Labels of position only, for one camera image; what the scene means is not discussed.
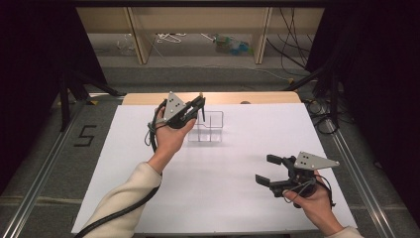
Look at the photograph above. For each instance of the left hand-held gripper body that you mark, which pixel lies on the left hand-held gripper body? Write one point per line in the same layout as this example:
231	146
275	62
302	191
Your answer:
173	107

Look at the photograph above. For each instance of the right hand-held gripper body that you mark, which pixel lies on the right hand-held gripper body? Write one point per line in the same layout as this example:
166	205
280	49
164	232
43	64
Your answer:
310	161

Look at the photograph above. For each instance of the black pen with tan end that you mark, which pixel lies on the black pen with tan end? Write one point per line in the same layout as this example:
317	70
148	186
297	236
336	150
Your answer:
202	110

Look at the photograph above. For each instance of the clear plastic organizer box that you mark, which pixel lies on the clear plastic organizer box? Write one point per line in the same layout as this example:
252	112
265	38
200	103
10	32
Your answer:
213	127

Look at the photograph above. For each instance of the person's left hand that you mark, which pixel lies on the person's left hand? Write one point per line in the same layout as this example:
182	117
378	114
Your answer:
170	139

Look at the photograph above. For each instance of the person's right hand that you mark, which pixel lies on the person's right hand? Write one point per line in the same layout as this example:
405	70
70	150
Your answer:
317	206

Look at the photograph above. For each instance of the wooden table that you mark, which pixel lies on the wooden table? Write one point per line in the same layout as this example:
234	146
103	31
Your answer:
231	98

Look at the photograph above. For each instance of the white board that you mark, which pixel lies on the white board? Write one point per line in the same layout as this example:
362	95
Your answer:
224	185

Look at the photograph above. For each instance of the colourful plastic bag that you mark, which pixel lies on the colourful plastic bag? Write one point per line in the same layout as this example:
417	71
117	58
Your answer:
232	45

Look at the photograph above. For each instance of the black stand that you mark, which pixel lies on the black stand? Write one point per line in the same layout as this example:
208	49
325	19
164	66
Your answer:
332	95
66	99

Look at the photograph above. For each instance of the white hanger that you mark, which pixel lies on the white hanger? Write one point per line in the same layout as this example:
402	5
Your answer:
169	38

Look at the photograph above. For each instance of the clear plastic wrap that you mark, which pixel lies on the clear plastic wrap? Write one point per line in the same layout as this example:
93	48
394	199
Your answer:
125	44

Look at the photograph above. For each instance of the wooden shelf unit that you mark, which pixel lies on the wooden shelf unit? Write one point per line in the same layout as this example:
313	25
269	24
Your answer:
204	20

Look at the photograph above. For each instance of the metal floor rail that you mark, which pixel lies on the metal floor rail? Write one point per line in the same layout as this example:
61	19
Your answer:
39	181
360	185

